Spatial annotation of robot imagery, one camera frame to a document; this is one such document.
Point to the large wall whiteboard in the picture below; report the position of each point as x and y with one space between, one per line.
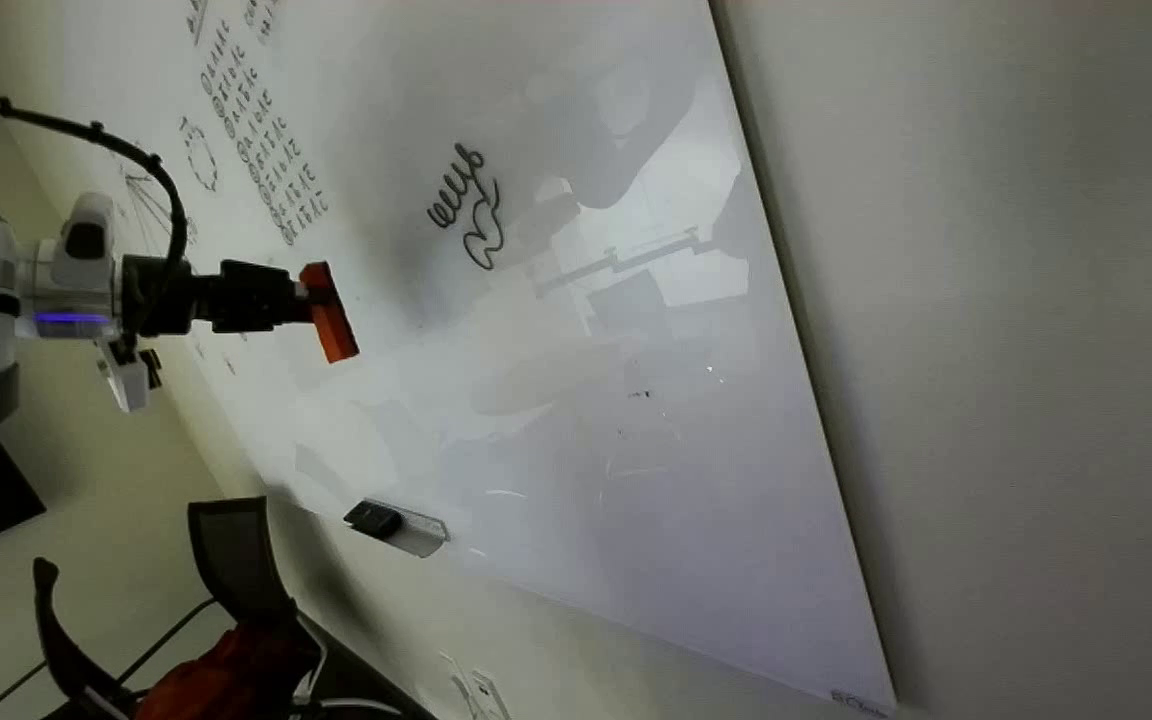
572 336

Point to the orange whiteboard eraser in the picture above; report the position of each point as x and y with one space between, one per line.
336 340

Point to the black office chair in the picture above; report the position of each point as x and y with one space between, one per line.
243 654

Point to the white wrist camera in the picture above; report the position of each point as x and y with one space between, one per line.
128 372

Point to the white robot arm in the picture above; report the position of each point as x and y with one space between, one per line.
86 291

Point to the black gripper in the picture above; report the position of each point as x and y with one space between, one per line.
169 298

